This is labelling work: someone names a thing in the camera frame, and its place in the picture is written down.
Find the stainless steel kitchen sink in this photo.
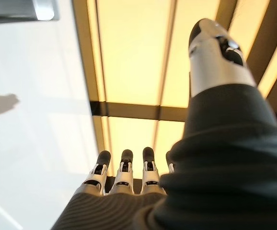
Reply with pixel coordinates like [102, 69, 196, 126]
[0, 0, 60, 25]

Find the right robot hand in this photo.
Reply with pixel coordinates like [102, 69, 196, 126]
[51, 18, 277, 230]

